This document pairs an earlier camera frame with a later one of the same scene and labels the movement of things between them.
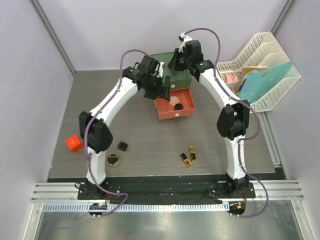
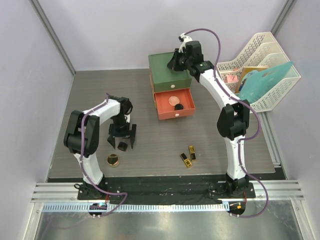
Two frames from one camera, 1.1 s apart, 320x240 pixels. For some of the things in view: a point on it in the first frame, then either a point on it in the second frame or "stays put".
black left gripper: (161, 91) to (112, 132)
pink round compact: (174, 100) stays put
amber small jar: (178, 106) stays put
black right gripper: (173, 63) stays put
